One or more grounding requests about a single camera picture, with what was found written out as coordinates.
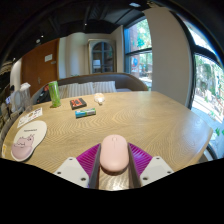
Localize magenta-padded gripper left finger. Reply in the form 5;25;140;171
53;143;102;190

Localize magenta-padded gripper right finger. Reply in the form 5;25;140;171
126;142;175;190

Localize pink computer mouse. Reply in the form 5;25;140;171
99;134;130;174

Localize white hippo-print mouse pad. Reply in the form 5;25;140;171
10;120;48;163

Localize small teal pack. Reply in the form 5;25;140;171
74;107;97;119

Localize small black red box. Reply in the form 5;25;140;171
69;97;88;111

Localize white sticker sheet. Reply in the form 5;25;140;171
16;106;44;129

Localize white plastic tube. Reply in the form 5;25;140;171
93;92;106;106

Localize green drink can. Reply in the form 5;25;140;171
48;80;62;108

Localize black backpack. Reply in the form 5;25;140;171
35;89;52;104

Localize striped cushion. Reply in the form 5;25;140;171
76;81;96;98
59;82;79;99
92;80;118;94

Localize clear shaker bottle white lid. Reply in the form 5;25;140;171
18;82;34;113

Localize brown bench sofa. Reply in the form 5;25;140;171
33;72;149;101

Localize black-framed window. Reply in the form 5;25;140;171
181;19;224;159
123;18;154;90

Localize brown wooden door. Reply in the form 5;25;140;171
20;38;61;96

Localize arched glass-door cabinet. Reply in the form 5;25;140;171
87;39;118;75

